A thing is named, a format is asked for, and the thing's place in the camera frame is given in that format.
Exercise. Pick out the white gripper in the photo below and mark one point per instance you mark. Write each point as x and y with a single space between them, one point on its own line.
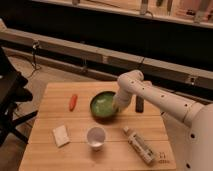
121 100

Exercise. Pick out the green ceramic bowl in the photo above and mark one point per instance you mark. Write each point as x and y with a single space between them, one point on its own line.
101 105

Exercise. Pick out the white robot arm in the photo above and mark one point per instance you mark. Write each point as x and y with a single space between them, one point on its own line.
197 116

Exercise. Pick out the black rectangular remote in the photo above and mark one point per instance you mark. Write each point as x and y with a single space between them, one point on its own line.
139 104

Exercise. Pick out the orange carrot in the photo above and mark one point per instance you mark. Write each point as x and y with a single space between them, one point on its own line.
72 102

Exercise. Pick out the white plastic bottle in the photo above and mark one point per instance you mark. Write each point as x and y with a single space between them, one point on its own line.
139 145

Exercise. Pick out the wooden table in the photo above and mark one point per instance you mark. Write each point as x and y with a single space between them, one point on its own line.
42 153

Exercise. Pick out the white folded napkin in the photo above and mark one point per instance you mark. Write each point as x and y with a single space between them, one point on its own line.
61 136

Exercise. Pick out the black office chair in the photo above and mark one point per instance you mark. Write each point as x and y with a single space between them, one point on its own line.
12 91

